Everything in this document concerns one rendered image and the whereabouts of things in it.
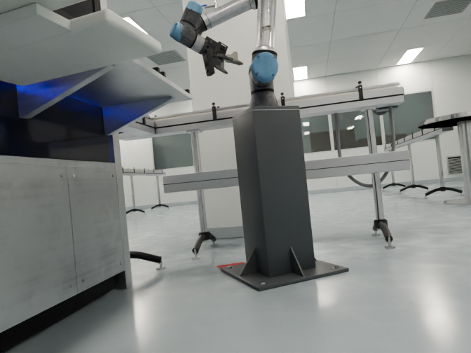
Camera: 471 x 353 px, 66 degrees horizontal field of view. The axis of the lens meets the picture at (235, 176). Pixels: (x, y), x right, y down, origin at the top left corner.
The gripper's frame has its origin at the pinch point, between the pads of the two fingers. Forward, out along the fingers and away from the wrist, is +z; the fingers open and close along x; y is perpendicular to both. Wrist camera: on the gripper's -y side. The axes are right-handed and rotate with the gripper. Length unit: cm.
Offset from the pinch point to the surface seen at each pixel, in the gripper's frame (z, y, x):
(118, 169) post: -31, -61, 29
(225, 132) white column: 56, 12, 111
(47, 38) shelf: -72, -57, -69
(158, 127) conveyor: -4, -16, 89
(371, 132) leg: 99, 9, -3
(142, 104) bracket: -34.6, -33.3, 8.8
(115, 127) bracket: -40, -46, 18
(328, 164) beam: 87, -15, 15
